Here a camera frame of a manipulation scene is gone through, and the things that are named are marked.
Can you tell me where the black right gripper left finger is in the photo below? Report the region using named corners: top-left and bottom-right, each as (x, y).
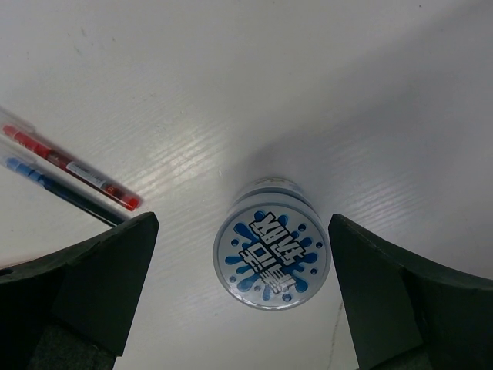
top-left (1, 212), bottom-right (159, 369)

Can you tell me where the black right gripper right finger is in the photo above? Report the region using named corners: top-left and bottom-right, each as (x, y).
top-left (328, 214), bottom-right (492, 369)

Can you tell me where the blue round splash-lid container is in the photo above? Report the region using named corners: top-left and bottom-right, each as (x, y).
top-left (213, 177), bottom-right (331, 311)

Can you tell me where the red gel pen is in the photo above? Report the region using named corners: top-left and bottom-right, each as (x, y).
top-left (1, 108), bottom-right (143, 211)

